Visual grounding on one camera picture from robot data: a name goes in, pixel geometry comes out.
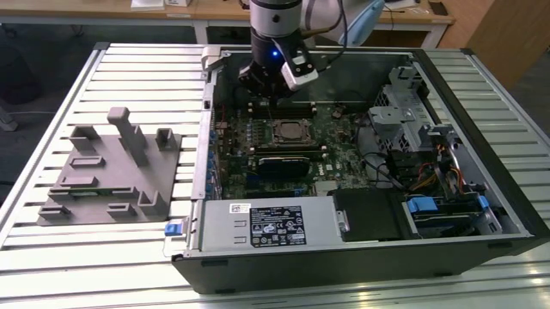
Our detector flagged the grey power supply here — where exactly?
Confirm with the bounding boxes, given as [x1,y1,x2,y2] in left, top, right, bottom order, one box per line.
[199,196,343,252]

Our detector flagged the RAM slot white clips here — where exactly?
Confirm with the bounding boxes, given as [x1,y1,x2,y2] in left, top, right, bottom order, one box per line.
[247,109,318,114]
[247,102,318,107]
[248,147,327,153]

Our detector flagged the silver drive cage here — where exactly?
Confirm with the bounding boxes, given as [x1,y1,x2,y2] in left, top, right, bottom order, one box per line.
[367,66,438,154]

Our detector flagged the CPU socket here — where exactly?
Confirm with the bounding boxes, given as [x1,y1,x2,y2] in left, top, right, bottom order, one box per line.
[267,118,319,144]

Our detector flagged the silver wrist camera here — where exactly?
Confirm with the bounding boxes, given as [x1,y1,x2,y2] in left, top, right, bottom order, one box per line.
[280,55,319,91]

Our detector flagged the grey furniture foot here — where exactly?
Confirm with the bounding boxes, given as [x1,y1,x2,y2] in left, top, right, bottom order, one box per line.
[0,104,19,132]

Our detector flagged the black camera cable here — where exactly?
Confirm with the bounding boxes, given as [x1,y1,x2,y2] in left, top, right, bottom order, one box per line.
[308,0,350,73]

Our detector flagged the blue disk carrier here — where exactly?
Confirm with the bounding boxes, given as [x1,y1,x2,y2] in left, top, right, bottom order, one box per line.
[405,194,491,215]

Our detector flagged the black plastic shroud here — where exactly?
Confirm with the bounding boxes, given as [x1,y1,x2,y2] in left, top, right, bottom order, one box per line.
[333,189,422,243]

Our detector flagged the blue latch tab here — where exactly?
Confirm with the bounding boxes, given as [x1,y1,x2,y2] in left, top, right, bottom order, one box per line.
[164,220,184,238]

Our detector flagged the white paper box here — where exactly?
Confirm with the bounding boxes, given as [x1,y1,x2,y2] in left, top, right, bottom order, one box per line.
[130,0,166,12]

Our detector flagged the yellow red wire bundle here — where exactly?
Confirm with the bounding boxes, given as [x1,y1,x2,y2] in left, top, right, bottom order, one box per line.
[410,143,467,196]

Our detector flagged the black PC case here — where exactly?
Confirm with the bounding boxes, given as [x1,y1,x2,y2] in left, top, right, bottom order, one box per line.
[170,44,550,295]

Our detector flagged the wooden desk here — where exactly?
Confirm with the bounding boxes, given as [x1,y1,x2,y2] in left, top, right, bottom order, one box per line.
[0,0,457,44]

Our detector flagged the silver chipset heatsink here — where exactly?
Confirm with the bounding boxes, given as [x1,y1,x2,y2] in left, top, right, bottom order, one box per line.
[315,180,342,195]

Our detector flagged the wooden cabinet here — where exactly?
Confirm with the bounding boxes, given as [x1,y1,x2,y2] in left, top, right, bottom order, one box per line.
[438,0,550,93]

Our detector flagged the green motherboard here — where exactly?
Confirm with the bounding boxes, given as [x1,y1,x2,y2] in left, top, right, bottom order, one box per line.
[212,102,375,200]

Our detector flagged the grey parts rack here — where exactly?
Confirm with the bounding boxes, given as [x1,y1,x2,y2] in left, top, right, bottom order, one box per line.
[36,106,184,227]

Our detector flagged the black graphics card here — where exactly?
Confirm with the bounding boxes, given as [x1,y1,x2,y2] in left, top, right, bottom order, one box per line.
[252,155,311,179]

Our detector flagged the black round bin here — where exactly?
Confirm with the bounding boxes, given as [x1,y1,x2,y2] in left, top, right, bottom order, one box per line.
[0,41,47,106]

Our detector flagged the silver CPU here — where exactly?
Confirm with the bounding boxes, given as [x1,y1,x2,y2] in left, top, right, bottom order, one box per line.
[276,124,308,139]

